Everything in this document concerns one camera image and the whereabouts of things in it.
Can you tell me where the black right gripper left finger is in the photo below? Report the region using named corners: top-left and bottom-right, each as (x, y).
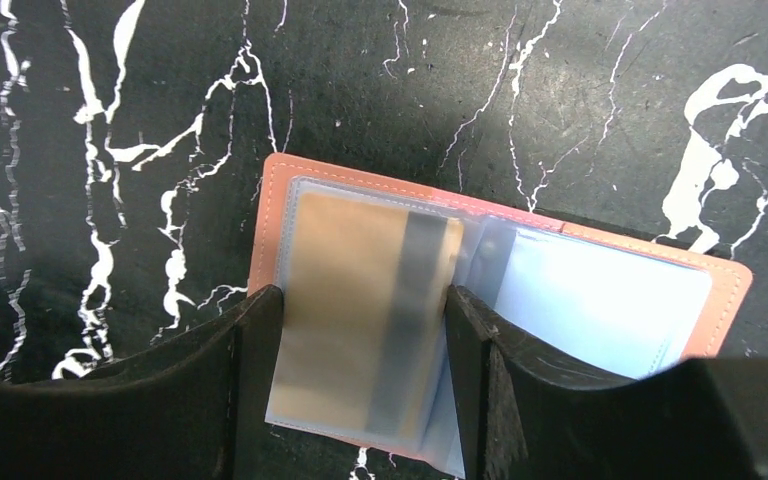
top-left (0, 285), bottom-right (283, 479)

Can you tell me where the pink leather card holder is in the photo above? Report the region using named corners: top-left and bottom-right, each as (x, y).
top-left (249, 153), bottom-right (753, 477)

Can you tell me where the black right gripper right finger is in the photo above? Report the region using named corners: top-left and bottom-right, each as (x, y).
top-left (445, 286), bottom-right (768, 479)

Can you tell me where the tan card in holder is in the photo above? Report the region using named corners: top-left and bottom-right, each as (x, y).
top-left (269, 192), bottom-right (465, 447)

